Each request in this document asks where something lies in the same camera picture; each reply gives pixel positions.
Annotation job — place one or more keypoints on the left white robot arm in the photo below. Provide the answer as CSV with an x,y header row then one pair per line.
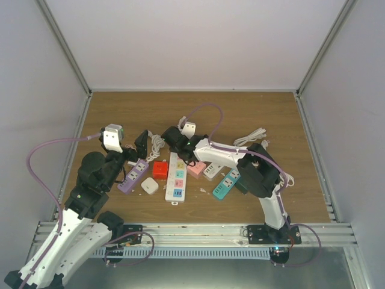
x,y
81,229

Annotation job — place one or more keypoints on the teal power strip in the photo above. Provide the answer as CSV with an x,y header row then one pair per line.
x,y
223,188

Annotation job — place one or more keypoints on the dark green cube socket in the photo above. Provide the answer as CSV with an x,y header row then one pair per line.
x,y
241,186

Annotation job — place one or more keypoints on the small white flat adapter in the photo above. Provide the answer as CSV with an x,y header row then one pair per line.
x,y
149,185

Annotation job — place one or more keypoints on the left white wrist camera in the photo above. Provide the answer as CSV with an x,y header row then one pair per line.
x,y
112,137

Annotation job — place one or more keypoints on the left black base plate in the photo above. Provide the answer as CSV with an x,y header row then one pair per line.
x,y
129,240

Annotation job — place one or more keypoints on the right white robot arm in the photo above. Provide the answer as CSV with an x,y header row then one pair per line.
x,y
258,171

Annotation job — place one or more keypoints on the red cube socket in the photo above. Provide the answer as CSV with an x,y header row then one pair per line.
x,y
160,170

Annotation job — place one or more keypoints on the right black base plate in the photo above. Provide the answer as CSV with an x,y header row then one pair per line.
x,y
263,234

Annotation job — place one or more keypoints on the white power strip green ports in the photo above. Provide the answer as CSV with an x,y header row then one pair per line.
x,y
212,171

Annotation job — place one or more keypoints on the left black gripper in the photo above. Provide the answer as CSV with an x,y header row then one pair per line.
x,y
142,147

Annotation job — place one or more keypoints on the grey slotted cable duct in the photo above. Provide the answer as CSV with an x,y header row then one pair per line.
x,y
186,253

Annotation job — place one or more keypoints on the aluminium front rail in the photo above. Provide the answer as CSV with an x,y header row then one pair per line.
x,y
237,235

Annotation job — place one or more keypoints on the pink cube socket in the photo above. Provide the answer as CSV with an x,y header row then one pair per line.
x,y
196,169

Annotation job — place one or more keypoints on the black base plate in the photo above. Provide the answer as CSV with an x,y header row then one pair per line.
x,y
263,234
129,240

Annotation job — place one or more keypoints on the long white power strip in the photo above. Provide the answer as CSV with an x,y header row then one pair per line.
x,y
175,190

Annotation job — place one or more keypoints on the purple power strip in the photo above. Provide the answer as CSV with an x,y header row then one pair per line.
x,y
134,177

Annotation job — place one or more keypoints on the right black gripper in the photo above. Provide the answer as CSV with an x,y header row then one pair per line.
x,y
173,150

